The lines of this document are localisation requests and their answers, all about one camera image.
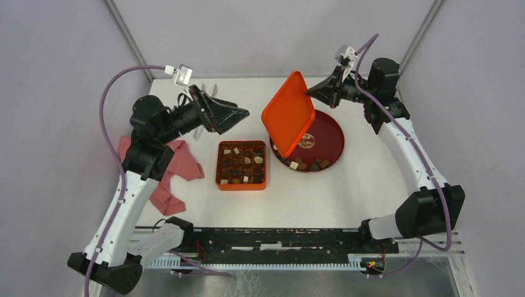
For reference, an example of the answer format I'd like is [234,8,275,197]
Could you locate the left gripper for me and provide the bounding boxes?
[158,84,249,144]

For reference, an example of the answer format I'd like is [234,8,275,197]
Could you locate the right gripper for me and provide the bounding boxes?
[306,65,376,109]

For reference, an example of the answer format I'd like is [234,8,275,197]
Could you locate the orange box lid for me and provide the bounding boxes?
[261,71,315,157]

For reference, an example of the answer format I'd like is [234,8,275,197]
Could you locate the orange chocolate box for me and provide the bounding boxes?
[215,140,269,191]

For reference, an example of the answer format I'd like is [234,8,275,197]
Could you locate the metal serving tongs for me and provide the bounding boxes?
[193,83,217,141]

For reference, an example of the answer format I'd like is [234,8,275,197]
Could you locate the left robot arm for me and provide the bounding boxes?
[67,85,249,295]

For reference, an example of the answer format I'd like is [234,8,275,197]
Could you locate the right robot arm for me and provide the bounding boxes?
[306,58,465,252]

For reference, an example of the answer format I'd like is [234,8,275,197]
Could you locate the red round tray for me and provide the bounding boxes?
[270,110,345,173]

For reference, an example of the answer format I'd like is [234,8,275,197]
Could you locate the pink cloth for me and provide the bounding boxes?
[119,136,206,217]

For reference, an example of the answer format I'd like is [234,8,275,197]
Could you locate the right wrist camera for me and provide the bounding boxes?
[334,45,358,69]

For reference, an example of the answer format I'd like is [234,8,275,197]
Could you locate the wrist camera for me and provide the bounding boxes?
[172,64,193,87]
[334,45,358,69]

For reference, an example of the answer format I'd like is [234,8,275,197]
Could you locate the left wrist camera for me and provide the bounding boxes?
[172,64,193,87]

